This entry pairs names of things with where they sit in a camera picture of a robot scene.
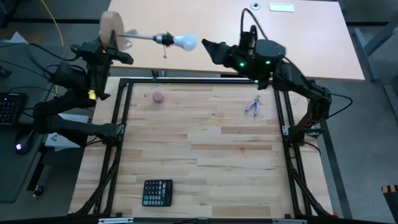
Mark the black backlit keyboard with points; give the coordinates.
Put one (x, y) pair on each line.
(9, 107)

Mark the white rectangular desk plate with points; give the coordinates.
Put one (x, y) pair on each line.
(281, 7)

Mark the white printed paper sheet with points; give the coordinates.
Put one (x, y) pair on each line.
(59, 141)

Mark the black calculator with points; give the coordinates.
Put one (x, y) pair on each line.
(157, 193)

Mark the black metal table frame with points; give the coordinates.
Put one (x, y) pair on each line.
(186, 81)

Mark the black round knob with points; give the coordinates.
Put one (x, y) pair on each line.
(38, 191)

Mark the lamp stand with wooden base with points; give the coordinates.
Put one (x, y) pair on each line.
(109, 25)

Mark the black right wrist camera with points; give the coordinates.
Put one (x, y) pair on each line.
(247, 39)

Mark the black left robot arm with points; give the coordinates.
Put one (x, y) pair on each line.
(71, 129)

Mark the pink round patterned container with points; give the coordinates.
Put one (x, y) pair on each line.
(158, 96)

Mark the black computer mouse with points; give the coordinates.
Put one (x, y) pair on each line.
(23, 143)

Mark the black orange striped object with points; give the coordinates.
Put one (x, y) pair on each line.
(390, 199)

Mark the silver metal bracket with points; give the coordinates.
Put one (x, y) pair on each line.
(115, 221)
(289, 221)

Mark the white paper scrap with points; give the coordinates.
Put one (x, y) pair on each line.
(15, 39)

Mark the small black device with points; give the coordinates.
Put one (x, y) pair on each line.
(4, 72)

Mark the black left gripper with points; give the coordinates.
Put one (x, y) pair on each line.
(99, 71)

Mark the beige desk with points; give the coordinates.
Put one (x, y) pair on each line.
(311, 31)

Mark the grey side table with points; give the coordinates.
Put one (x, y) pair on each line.
(18, 171)

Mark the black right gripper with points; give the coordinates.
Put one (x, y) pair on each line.
(239, 57)

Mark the white lightbulb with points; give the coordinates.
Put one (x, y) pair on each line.
(186, 42)

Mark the grey metal desk leg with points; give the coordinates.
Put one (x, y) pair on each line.
(382, 39)

